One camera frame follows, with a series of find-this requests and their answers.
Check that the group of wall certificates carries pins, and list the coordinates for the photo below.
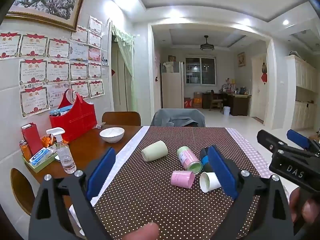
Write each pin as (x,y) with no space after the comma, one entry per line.
(58,70)

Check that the white paper cup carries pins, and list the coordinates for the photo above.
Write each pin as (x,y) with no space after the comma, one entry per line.
(208,181)

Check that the red door ornament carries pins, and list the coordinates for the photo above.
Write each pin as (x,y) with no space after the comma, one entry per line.
(264,76)

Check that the dark blue cup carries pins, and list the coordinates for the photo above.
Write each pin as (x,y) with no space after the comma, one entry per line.
(205,160)

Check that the red basket bag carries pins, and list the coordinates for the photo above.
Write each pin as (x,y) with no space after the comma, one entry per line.
(75,122)

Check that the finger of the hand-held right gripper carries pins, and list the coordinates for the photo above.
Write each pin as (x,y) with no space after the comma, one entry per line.
(297,137)
(267,138)

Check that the clear spray bottle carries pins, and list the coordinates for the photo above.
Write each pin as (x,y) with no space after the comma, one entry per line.
(65,158)

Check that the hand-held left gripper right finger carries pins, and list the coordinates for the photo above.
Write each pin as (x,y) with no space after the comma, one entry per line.
(222,172)

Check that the person's right hand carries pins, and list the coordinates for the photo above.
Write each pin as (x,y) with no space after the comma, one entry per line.
(311,211)

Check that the grey jacket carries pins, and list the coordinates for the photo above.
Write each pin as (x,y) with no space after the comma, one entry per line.
(175,117)

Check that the dark wooden chair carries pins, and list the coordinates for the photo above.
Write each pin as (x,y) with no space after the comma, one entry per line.
(215,102)

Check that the green tray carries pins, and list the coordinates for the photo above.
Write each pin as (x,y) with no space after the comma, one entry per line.
(37,167)

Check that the white trash bin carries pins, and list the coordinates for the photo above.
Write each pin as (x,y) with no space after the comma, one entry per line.
(226,111)

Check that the green lace curtain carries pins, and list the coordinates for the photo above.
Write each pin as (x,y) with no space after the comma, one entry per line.
(127,55)

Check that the white wall cabinet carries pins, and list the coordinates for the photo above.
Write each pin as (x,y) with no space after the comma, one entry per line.
(303,97)

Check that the pale green cup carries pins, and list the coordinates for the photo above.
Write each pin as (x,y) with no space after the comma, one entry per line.
(155,150)

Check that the ceiling fan lamp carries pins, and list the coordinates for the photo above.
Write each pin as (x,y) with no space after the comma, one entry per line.
(207,47)

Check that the pink and green cup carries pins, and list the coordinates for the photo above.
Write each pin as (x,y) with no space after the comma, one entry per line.
(187,158)

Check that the window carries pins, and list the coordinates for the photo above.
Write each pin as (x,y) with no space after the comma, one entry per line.
(200,71)

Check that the dark wooden desk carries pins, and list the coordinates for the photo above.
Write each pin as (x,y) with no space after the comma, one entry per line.
(237,103)

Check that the brown polka dot tablecloth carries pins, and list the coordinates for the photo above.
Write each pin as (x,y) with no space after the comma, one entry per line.
(246,142)
(155,200)

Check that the red cardboard box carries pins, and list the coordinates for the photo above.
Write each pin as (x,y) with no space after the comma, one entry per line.
(188,103)

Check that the white bowl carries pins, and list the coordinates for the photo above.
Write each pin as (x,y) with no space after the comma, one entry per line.
(112,133)

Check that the framed blossom painting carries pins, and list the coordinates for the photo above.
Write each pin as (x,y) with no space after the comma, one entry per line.
(45,0)

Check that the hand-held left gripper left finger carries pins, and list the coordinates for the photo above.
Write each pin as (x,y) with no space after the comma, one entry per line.
(101,172)

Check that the orange cardboard box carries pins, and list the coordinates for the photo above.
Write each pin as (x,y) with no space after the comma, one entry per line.
(197,101)

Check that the blue and white tissue pack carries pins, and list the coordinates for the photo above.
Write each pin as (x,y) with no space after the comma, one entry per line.
(41,157)

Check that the white door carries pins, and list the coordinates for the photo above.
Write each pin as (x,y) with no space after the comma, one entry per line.
(257,100)

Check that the beige refrigerator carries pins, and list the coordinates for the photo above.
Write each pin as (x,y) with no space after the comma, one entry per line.
(172,87)

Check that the orange snack packet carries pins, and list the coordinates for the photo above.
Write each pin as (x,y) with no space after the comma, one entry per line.
(48,140)

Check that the small framed wall picture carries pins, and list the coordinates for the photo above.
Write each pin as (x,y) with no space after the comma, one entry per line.
(241,59)

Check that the small wall photos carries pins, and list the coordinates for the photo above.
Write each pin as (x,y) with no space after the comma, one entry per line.
(105,59)

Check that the person's left hand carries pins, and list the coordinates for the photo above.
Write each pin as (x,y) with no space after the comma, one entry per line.
(145,232)

